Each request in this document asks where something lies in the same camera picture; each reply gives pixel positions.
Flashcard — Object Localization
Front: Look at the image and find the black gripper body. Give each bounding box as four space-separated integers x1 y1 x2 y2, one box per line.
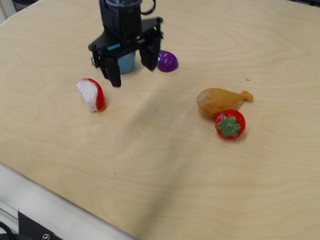
88 0 163 58

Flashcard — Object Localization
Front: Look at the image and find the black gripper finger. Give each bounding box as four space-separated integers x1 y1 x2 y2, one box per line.
99 56 122 87
138 42 161 71

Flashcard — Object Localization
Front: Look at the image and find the blue plastic cup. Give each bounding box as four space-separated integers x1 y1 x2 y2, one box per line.
91 51 136 75

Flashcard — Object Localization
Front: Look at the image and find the teal toy cucumber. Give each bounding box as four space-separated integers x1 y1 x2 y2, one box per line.
107 44 120 51

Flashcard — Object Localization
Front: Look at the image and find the purple toy eggplant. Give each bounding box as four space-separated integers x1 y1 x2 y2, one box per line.
157 50 179 73

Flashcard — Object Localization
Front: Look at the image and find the red white sushi toy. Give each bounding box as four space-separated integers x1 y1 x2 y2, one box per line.
76 78 105 112

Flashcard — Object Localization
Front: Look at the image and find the orange toy chicken drumstick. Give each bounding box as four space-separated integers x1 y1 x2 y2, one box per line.
196 88 254 117

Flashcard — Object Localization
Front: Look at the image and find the red toy strawberry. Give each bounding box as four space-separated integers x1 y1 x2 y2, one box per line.
215 109 246 139

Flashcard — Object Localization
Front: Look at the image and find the black metal bracket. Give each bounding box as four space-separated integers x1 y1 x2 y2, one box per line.
18 211 62 240

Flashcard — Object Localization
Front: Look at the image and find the black cable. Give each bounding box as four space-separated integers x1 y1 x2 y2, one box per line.
0 220 16 240

